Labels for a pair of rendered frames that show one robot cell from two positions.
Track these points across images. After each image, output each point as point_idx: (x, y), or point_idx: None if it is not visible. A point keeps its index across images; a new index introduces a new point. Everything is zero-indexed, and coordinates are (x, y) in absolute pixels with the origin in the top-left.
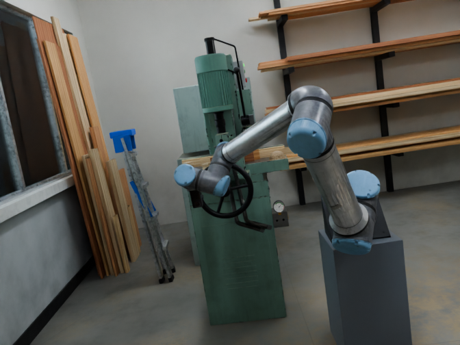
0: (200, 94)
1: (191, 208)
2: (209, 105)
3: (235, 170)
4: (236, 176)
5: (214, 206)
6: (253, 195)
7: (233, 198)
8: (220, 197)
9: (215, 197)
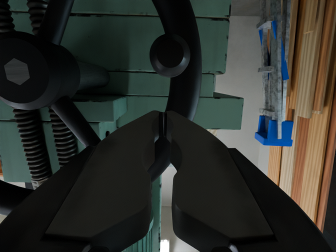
0: (151, 249)
1: (228, 11)
2: (132, 247)
3: (24, 140)
4: (17, 115)
5: (149, 4)
6: (13, 21)
7: (30, 19)
8: (59, 33)
9: (142, 36)
